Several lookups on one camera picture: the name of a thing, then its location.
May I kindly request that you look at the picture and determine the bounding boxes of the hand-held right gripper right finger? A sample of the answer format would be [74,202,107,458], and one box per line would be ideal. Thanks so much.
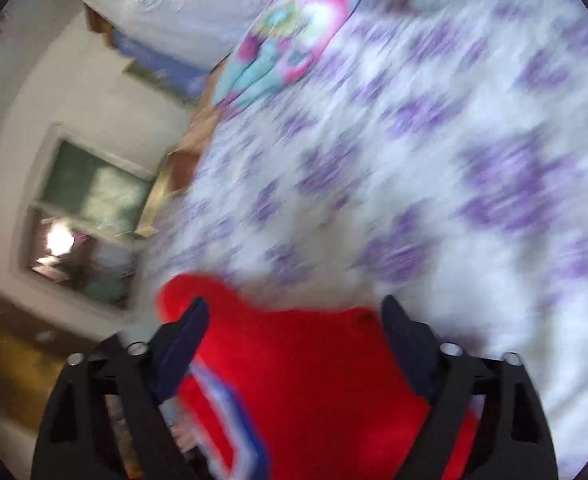
[380,294,559,480]

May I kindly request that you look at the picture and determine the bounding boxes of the brown cushion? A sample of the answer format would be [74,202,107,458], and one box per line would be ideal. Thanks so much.
[166,60,236,196]

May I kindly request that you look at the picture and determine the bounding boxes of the gold bed frame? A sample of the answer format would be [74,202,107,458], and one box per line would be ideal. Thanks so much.
[133,152,176,239]

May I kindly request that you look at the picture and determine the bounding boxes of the window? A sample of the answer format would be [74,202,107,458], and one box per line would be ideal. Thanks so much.
[16,124,158,312]

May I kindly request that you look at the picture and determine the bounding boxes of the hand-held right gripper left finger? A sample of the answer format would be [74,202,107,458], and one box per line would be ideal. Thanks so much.
[30,296,210,480]

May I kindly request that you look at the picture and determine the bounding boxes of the white lace cover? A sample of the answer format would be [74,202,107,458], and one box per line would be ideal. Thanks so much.
[71,0,321,69]

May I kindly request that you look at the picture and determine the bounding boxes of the yellow wooden cabinet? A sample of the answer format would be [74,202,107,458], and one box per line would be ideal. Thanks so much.
[0,290,125,461]

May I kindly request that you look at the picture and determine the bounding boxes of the green picture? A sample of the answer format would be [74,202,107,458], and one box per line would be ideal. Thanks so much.
[123,59,196,107]

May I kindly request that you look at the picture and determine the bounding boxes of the red pants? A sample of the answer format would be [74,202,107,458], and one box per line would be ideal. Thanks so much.
[156,272,481,480]

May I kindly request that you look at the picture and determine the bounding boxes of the folded floral quilt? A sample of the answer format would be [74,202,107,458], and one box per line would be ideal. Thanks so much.
[211,0,376,109]

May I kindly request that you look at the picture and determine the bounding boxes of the wooden box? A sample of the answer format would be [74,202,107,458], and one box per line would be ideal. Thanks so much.
[84,2,118,47]

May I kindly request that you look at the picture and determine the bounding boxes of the blue patterned bag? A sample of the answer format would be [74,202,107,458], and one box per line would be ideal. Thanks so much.
[109,27,211,107]

